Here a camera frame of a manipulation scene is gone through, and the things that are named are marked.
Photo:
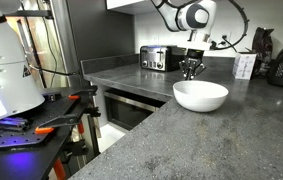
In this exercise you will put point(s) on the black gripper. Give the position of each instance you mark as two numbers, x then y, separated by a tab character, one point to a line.
194	60

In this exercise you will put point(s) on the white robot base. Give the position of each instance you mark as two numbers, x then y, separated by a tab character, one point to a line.
18	90

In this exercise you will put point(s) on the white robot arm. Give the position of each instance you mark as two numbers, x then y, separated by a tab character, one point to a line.
196	16

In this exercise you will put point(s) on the white ceramic bowl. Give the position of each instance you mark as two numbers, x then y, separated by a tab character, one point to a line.
199	96

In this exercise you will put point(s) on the silver four-slot toaster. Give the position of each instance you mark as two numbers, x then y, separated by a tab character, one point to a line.
163	58

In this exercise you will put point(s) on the white printed carton box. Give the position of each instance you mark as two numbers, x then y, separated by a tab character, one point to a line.
243	65

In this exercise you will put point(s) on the dark brown coffee bag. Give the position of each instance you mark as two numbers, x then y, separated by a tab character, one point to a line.
262	46

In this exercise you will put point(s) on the built-in oven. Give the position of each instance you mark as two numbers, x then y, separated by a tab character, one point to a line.
127	110

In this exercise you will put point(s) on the black orange clamp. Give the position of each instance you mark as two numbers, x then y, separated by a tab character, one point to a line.
72	116

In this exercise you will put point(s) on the black mounting table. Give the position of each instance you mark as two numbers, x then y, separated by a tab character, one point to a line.
25	155

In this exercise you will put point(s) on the white upper wall cabinet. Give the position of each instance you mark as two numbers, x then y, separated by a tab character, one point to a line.
133	7

